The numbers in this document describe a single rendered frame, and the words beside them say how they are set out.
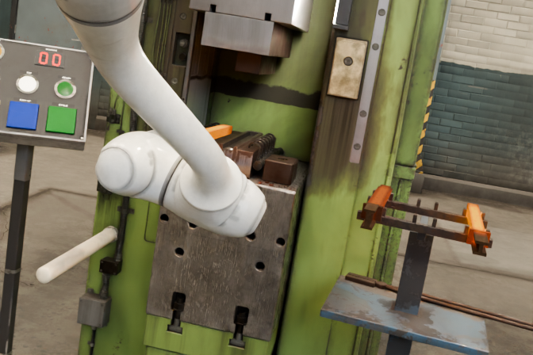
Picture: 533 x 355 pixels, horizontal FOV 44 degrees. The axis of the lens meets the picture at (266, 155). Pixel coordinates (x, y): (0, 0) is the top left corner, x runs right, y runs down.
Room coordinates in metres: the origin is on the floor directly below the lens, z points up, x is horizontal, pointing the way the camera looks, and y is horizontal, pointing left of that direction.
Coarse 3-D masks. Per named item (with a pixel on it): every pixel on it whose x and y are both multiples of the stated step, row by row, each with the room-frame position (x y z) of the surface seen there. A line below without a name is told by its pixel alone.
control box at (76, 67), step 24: (24, 48) 1.87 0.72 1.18; (48, 48) 1.89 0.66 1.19; (0, 72) 1.81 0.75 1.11; (24, 72) 1.83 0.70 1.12; (48, 72) 1.86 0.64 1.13; (72, 72) 1.88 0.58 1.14; (0, 96) 1.78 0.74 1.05; (24, 96) 1.80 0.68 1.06; (48, 96) 1.83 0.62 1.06; (72, 96) 1.85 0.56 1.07; (0, 120) 1.75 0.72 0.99; (24, 144) 1.82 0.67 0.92; (48, 144) 1.82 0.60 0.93; (72, 144) 1.82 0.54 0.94
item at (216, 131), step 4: (220, 124) 1.82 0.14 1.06; (224, 124) 1.84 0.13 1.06; (208, 128) 1.66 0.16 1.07; (212, 128) 1.68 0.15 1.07; (216, 128) 1.69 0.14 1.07; (220, 128) 1.71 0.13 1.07; (224, 128) 1.75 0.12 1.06; (228, 128) 1.80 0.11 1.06; (212, 132) 1.61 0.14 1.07; (216, 132) 1.65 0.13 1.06; (220, 132) 1.71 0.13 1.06; (224, 132) 1.76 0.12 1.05; (228, 132) 1.80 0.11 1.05; (212, 136) 1.62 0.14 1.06; (216, 136) 1.66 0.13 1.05; (220, 136) 1.72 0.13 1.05
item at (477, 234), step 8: (472, 208) 1.72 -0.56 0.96; (472, 216) 1.62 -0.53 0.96; (480, 216) 1.63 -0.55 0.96; (472, 224) 1.52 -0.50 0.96; (480, 224) 1.54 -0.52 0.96; (472, 232) 1.44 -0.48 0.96; (480, 232) 1.43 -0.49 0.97; (488, 232) 1.44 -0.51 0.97; (472, 240) 1.44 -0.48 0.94; (480, 240) 1.36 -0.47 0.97; (488, 240) 1.37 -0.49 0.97; (472, 248) 1.38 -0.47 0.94; (480, 248) 1.35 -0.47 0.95
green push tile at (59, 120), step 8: (48, 112) 1.80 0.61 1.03; (56, 112) 1.80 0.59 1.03; (64, 112) 1.81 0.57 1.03; (72, 112) 1.82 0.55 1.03; (48, 120) 1.79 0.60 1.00; (56, 120) 1.79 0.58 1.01; (64, 120) 1.80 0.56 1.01; (72, 120) 1.81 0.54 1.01; (48, 128) 1.78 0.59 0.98; (56, 128) 1.78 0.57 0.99; (64, 128) 1.79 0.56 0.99; (72, 128) 1.80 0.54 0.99
